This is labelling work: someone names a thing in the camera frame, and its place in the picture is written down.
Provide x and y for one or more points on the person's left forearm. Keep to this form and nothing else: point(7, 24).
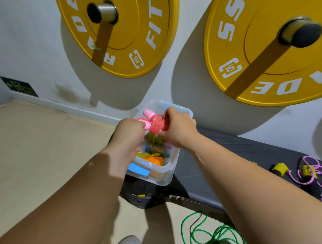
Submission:
point(65, 201)

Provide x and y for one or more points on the dark wall sign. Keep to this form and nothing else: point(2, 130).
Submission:
point(19, 86)

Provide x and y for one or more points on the person's left hand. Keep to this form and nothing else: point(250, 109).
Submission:
point(127, 138)

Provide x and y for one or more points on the blue plastic piece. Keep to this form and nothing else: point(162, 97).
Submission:
point(138, 169)

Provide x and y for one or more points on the large yellow weight plate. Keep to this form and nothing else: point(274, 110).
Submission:
point(236, 55)

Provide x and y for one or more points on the person's right hand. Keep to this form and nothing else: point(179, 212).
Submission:
point(178, 128)

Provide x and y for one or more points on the black aerobic step platform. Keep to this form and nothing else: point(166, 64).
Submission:
point(236, 156)

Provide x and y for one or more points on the person's left grey shoe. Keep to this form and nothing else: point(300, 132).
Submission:
point(130, 240)

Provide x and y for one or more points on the clear plastic storage bin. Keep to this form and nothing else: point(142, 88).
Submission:
point(178, 113)

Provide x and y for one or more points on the black plate peg cap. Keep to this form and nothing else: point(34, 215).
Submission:
point(302, 34)

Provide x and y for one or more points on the person's right forearm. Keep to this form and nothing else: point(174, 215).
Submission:
point(256, 196)

